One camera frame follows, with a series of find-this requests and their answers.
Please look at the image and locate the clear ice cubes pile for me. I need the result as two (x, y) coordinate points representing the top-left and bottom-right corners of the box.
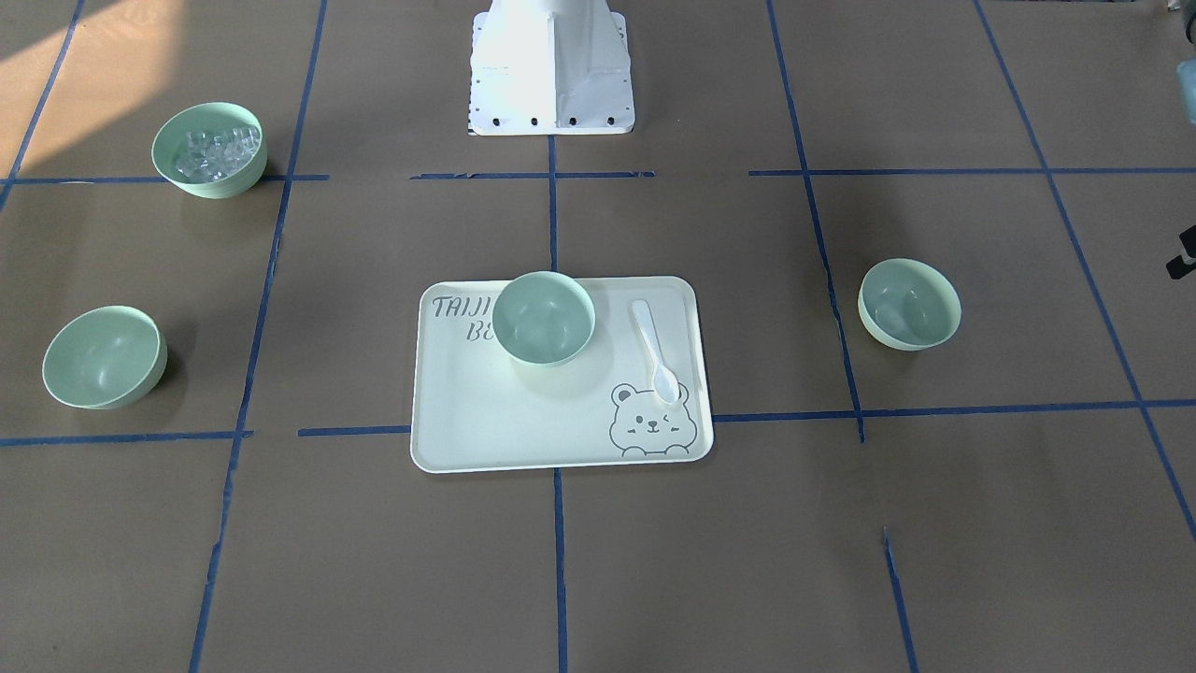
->
(173, 126), (262, 183)

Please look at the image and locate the cream bear print tray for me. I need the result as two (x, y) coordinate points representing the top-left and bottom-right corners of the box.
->
(410, 276), (714, 473)

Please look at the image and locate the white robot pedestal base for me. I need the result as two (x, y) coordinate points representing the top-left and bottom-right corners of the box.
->
(466, 1), (636, 136)

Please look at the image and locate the white plastic spoon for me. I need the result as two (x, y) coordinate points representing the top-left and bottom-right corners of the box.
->
(631, 299), (682, 405)

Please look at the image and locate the green bowl with ice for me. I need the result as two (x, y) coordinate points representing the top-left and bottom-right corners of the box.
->
(150, 102), (268, 198)

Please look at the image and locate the green bowl on tray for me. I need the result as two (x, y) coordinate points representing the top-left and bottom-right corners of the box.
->
(492, 271), (597, 366)

